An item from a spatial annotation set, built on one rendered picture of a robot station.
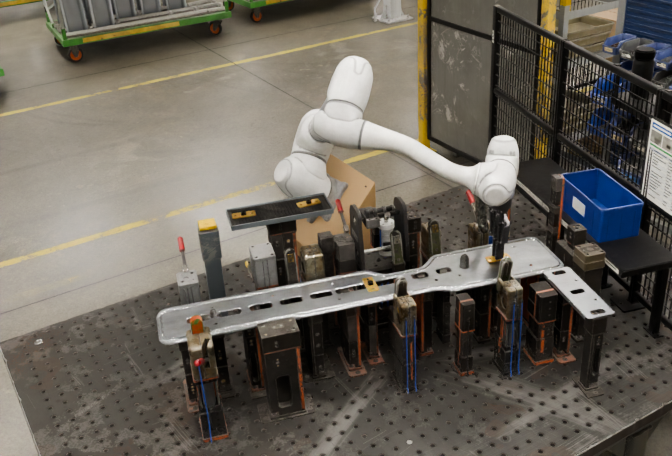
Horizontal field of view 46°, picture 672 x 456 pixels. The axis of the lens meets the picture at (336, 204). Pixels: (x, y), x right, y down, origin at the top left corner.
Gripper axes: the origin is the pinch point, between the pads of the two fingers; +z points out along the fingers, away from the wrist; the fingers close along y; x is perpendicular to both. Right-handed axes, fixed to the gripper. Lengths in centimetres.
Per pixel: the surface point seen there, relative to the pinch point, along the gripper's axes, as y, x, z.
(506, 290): 23.2, -8.1, 1.0
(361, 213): -21.8, -42.4, -10.8
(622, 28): -170, 156, -17
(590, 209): -0.8, 35.3, -8.1
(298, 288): -6, -70, 5
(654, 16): -150, 161, -27
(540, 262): 6.7, 12.8, 4.6
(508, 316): 24.8, -7.7, 10.2
